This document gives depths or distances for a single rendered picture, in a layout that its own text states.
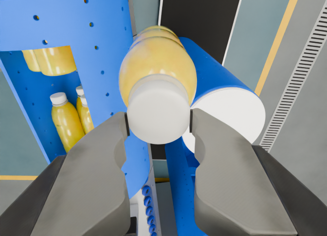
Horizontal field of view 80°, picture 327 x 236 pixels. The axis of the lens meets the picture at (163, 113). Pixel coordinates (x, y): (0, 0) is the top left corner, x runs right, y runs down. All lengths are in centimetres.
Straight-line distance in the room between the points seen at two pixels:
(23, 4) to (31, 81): 28
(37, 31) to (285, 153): 254
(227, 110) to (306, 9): 144
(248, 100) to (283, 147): 192
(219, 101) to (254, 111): 13
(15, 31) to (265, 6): 163
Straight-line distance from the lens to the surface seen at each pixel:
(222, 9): 149
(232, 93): 62
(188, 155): 192
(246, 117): 68
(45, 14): 35
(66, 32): 35
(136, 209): 105
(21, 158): 239
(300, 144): 266
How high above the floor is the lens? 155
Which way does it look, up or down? 59 degrees down
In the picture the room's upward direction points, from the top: 170 degrees clockwise
